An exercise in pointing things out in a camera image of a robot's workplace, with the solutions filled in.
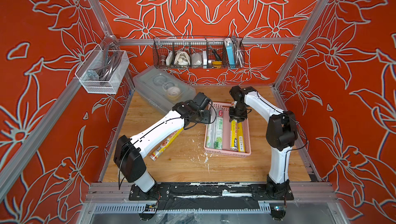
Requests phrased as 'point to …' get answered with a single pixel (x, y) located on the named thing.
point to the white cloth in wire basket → (182, 59)
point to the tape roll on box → (174, 94)
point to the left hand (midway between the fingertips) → (206, 115)
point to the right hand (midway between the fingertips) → (229, 119)
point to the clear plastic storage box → (159, 89)
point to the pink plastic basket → (226, 150)
